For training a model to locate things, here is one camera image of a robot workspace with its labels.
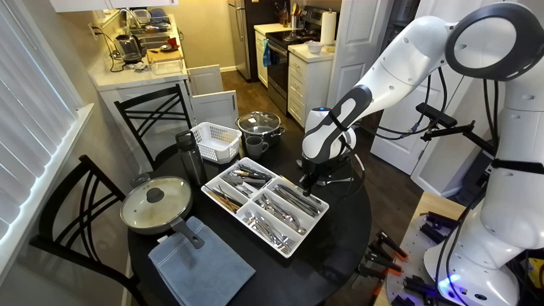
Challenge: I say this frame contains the blue dish cloth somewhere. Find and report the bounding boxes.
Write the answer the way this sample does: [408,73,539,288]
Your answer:
[148,214,258,306]

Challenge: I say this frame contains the white closet door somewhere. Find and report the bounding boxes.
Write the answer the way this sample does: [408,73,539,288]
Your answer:
[371,73,483,197]

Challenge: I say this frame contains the white cabinet panel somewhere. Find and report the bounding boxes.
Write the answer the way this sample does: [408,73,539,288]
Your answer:
[189,89,240,129]
[185,63,226,97]

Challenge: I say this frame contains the glass pot lid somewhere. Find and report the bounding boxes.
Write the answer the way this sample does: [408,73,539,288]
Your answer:
[236,111,284,136]

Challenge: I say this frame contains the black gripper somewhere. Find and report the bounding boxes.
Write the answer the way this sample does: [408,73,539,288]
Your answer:
[301,160,331,199]

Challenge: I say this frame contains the dark water bottle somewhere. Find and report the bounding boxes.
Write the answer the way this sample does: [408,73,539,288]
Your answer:
[175,129,209,189]

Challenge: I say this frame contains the small white bowl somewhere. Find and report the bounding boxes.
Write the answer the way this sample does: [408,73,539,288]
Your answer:
[304,39,325,56]

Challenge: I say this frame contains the white panelled door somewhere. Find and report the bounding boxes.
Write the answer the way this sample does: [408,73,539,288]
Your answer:
[321,0,393,141]

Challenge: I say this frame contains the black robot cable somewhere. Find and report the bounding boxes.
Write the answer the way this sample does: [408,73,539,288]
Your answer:
[372,67,503,306]

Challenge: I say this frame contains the stainless steel pot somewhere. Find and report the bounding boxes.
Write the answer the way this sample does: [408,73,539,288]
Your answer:
[236,116,286,153]

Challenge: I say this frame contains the white paper towel roll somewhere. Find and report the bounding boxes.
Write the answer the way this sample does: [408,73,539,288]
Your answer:
[320,10,338,48]

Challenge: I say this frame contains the white kitchen counter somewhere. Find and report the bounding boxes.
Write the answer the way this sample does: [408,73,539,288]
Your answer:
[87,14,192,172]

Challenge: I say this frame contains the black round table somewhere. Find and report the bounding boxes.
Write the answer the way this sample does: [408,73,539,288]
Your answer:
[126,133,372,306]

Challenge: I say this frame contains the white window sill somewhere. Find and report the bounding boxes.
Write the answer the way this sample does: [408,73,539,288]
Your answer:
[0,104,95,286]

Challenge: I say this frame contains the black blue bar clamp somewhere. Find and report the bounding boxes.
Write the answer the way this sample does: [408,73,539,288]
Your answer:
[396,274,444,306]
[418,209,464,245]

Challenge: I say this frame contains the black orange-tipped clamp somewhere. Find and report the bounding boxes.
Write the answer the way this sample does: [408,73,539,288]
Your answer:
[371,228,410,264]
[355,248,405,281]

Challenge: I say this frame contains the brown handled knife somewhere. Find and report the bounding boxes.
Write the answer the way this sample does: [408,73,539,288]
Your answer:
[206,186,243,214]

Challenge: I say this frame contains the white window blinds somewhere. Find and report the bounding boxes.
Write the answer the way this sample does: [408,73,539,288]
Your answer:
[0,0,87,240]

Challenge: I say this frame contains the grey mug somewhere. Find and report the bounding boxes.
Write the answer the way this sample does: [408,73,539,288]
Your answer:
[243,135,272,160]

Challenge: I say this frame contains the black controller box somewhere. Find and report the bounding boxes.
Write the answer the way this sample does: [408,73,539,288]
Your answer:
[452,150,495,209]

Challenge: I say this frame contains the white drawer cabinet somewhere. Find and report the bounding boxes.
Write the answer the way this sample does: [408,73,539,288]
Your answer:
[286,43,337,135]

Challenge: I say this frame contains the stainless steel refrigerator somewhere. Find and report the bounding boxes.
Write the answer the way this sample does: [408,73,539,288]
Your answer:
[226,0,257,82]

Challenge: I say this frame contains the cream pan lid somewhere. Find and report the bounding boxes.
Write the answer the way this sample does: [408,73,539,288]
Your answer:
[119,175,194,231]

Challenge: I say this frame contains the white wall cabinet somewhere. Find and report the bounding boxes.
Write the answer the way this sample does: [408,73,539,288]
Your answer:
[49,0,180,14]

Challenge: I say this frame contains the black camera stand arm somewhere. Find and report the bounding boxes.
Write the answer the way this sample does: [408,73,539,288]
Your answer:
[415,101,500,157]

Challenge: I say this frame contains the black wooden chair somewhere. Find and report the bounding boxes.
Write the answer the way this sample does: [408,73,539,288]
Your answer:
[114,84,194,172]
[29,153,150,306]

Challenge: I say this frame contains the white plastic basket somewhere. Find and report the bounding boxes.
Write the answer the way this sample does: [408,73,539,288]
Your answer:
[189,121,245,167]

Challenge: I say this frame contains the silver fork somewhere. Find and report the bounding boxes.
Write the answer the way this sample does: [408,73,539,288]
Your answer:
[316,175,357,187]

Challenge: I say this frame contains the wooden cutting board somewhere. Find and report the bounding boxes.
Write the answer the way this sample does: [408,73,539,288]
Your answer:
[144,48,185,65]

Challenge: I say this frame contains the black steel stove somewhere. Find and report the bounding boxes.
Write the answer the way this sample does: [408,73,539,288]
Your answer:
[263,27,321,112]

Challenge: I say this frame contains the grey frying pan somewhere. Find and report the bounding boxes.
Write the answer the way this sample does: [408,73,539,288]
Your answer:
[117,175,207,250]

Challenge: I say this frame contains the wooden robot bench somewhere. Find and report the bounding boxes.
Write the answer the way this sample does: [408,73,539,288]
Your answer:
[372,191,544,306]

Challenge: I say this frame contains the white cutlery tray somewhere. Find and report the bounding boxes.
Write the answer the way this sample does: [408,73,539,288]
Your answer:
[201,157,331,260]

